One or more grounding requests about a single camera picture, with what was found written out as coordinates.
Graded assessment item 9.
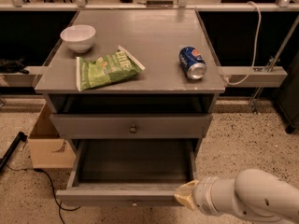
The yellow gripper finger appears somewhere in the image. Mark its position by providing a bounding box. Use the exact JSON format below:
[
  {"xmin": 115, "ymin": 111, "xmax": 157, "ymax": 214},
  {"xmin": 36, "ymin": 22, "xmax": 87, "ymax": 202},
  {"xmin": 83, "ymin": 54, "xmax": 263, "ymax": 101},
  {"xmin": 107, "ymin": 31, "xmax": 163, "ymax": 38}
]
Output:
[{"xmin": 174, "ymin": 180, "xmax": 198, "ymax": 210}]

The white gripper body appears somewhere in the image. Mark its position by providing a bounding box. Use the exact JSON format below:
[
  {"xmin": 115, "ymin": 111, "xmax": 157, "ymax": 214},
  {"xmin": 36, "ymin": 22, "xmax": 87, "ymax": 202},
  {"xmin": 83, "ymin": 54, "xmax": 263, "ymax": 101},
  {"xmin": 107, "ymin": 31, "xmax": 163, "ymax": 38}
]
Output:
[{"xmin": 192, "ymin": 176, "xmax": 220, "ymax": 217}]

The grey drawer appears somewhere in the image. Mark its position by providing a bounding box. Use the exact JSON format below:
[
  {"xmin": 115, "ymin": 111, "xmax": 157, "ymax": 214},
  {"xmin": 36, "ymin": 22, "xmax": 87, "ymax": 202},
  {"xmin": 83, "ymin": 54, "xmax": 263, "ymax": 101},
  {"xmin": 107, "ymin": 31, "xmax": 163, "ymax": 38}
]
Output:
[
  {"xmin": 50, "ymin": 114, "xmax": 211, "ymax": 139},
  {"xmin": 56, "ymin": 139, "xmax": 195, "ymax": 207}
]

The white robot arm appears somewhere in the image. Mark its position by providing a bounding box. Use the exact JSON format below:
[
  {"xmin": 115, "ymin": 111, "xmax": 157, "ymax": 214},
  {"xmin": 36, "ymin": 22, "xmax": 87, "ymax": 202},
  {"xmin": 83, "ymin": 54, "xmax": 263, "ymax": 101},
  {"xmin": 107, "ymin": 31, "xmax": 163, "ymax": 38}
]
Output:
[{"xmin": 174, "ymin": 169, "xmax": 299, "ymax": 224}]

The grey top drawer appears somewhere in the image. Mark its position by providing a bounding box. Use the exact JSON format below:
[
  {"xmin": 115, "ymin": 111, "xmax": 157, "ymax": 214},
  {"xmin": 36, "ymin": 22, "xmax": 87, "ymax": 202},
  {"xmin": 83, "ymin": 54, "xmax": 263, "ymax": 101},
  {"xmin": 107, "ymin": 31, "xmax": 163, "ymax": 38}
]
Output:
[{"xmin": 50, "ymin": 114, "xmax": 211, "ymax": 139}]

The grey wooden drawer cabinet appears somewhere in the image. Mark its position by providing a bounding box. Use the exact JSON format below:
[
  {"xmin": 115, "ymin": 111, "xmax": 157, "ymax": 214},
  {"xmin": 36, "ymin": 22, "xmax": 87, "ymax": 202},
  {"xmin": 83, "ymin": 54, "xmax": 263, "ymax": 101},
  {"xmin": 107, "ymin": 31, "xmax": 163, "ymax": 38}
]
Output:
[{"xmin": 33, "ymin": 8, "xmax": 226, "ymax": 156}]

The blue soda can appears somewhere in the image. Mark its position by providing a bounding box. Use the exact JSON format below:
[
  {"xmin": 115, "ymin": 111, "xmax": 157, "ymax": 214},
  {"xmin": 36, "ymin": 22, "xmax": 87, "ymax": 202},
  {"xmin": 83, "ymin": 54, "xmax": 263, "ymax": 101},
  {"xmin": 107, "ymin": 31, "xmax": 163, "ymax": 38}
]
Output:
[{"xmin": 179, "ymin": 47, "xmax": 206, "ymax": 80}]

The cardboard box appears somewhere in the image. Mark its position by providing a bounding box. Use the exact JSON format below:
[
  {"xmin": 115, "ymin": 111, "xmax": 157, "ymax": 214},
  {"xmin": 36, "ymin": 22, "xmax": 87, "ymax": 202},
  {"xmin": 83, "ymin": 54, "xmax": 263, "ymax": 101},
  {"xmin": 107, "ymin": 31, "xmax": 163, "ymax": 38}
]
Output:
[{"xmin": 27, "ymin": 105, "xmax": 76, "ymax": 169}]

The green chip bag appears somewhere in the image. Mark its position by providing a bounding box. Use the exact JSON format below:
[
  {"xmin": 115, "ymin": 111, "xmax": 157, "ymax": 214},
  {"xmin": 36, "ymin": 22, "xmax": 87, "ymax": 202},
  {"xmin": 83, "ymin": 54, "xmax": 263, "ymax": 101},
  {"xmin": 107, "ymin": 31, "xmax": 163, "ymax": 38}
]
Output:
[{"xmin": 76, "ymin": 46, "xmax": 145, "ymax": 91}]

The black bar on floor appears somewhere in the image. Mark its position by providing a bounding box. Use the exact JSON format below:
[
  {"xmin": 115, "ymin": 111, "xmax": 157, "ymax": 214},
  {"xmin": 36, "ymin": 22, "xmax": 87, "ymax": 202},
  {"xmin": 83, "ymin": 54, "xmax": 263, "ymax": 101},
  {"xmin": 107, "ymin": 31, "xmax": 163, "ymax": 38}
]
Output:
[{"xmin": 0, "ymin": 132, "xmax": 27, "ymax": 173}]

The white ceramic bowl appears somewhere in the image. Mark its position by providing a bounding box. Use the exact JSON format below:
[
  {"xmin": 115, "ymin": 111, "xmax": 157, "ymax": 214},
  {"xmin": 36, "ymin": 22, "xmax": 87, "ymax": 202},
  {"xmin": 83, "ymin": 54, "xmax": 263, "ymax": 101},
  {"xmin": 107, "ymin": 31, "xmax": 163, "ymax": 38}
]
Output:
[{"xmin": 60, "ymin": 24, "xmax": 96, "ymax": 53}]

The white hanging cable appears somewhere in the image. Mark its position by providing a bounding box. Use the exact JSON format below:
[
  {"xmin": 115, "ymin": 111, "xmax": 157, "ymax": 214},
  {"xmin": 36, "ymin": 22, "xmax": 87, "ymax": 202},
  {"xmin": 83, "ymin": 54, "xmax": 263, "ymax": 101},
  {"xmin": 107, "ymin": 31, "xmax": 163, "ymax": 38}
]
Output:
[{"xmin": 223, "ymin": 0, "xmax": 263, "ymax": 86}]

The black floor cable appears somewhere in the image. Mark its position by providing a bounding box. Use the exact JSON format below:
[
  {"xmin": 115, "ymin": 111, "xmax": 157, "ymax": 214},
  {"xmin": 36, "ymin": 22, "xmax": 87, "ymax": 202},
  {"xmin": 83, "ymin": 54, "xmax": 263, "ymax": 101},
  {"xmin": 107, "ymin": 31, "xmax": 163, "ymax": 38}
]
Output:
[{"xmin": 5, "ymin": 163, "xmax": 81, "ymax": 224}]

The black object on rail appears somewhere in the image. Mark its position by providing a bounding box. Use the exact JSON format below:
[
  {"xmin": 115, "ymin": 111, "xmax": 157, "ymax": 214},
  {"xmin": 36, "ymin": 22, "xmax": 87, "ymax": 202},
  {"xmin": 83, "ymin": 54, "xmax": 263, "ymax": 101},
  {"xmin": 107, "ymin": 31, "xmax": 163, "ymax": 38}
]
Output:
[{"xmin": 0, "ymin": 59, "xmax": 29, "ymax": 74}]

